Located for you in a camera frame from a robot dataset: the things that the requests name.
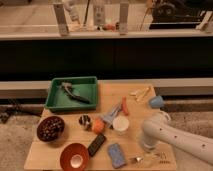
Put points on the red bowl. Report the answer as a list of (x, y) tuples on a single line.
[(71, 150)]

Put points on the dark tool in tray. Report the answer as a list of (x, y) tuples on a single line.
[(67, 87)]

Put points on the small dark patterned cup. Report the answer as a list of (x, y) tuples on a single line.
[(85, 122)]

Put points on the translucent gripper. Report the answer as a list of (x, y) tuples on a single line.
[(148, 157)]

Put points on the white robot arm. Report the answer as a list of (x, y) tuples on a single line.
[(157, 128)]

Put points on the orange carrot toy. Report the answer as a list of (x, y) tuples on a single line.
[(124, 106)]

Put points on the blue small cup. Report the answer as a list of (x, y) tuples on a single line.
[(156, 102)]

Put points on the silver metal fork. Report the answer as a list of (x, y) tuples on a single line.
[(134, 160)]

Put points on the blue handled scraper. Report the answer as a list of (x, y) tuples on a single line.
[(110, 116)]

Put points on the pale yellow clip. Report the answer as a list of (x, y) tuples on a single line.
[(140, 93)]

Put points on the white plastic cup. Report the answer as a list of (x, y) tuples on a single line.
[(120, 125)]

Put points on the white cup in red bowl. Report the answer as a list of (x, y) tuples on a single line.
[(76, 161)]

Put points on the black remote control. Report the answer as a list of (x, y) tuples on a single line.
[(96, 144)]

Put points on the blue sponge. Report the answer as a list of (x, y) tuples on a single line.
[(116, 155)]

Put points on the dark bowl with beads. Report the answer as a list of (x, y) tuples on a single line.
[(50, 128)]

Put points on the orange fruit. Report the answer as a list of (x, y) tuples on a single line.
[(98, 126)]

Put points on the green plastic tray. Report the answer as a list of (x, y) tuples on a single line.
[(58, 101)]

